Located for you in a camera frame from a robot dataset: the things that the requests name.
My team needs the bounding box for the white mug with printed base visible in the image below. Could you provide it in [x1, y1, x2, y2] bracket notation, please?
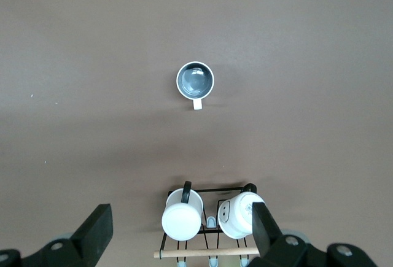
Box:
[217, 182, 267, 239]

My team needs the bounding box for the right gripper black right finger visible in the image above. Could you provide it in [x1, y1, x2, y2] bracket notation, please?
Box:
[248, 201, 377, 267]

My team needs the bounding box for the white mug with plain base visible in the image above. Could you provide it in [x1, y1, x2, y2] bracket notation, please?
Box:
[161, 181, 204, 241]

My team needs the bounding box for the white cup with dark inside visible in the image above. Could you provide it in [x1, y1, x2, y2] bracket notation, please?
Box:
[176, 61, 215, 111]

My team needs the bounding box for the black wire rack wooden bar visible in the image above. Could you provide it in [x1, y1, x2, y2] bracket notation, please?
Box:
[153, 182, 260, 267]

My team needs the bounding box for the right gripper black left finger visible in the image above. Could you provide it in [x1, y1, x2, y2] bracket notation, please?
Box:
[0, 204, 114, 267]

